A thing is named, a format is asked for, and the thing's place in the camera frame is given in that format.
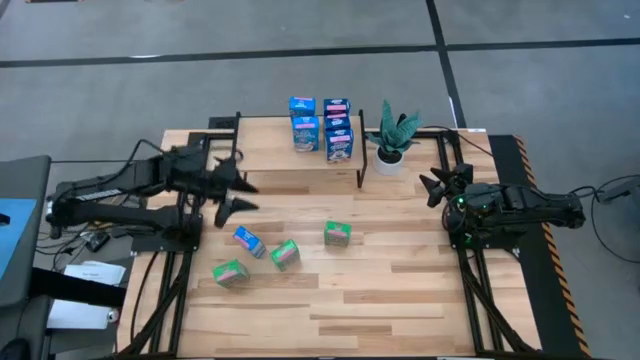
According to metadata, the Frosted Flakes cereal box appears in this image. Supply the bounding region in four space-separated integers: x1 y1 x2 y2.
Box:
323 114 352 132
325 128 355 165
322 98 352 119

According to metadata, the black armrest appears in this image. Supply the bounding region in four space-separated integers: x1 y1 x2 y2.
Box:
29 267 127 309

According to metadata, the grey office chair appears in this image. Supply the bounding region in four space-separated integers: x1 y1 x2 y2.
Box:
0 153 54 360

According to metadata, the white paper sheet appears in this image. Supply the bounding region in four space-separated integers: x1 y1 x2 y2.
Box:
63 259 127 287
46 298 120 331

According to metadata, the grey floor device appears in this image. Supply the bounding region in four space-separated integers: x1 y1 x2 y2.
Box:
599 177 640 204

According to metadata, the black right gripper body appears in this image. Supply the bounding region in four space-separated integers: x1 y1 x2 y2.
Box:
446 178 501 221

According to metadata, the black aluminium table frame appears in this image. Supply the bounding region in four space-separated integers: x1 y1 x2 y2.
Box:
119 128 539 360

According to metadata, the wooden shelf with black legs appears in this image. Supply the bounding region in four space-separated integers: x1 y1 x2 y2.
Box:
229 109 369 192

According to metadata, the Apple Jacks cereal box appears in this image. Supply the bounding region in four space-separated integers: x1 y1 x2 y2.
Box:
323 220 353 248
270 239 302 273
211 258 250 289

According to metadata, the snake plant in white pot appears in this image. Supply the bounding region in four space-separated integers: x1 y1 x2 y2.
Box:
367 98 424 177

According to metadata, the black power adapter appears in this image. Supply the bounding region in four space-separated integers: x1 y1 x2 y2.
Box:
84 231 111 253

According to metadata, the black mat with hazard stripes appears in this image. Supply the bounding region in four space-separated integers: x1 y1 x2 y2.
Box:
487 133 594 359

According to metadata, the blue pad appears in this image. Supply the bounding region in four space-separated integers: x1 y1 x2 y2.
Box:
0 198 39 281

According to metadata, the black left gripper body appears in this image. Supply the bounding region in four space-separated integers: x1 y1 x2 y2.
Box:
202 158 240 204

